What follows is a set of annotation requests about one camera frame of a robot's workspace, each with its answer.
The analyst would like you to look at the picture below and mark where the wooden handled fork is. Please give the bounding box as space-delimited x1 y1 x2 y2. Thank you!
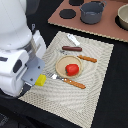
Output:
45 71 86 89

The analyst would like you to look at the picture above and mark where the brown toy sausage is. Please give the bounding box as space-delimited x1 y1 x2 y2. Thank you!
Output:
62 46 82 52

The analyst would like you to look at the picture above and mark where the tan wooden plate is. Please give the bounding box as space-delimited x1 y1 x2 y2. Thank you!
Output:
55 55 83 78

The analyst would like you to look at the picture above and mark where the beige woven placemat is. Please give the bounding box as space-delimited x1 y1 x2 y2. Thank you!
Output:
21 35 114 128

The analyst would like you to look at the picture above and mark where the red toy tomato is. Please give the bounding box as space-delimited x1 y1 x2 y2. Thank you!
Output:
65 64 79 76

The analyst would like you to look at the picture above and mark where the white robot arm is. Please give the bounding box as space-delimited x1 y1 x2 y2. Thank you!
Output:
0 0 46 99

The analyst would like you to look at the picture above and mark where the wooden handled knife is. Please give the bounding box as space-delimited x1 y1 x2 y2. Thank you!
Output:
59 50 97 63

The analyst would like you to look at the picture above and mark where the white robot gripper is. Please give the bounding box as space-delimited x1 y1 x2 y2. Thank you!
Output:
0 30 46 97

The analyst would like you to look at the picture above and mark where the grey cooking pot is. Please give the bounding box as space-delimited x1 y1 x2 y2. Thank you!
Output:
80 1 107 24

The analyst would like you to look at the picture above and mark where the yellow butter box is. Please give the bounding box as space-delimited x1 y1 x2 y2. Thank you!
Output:
35 75 46 86

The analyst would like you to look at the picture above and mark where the beige bowl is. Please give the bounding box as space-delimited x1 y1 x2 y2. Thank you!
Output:
118 4 128 30

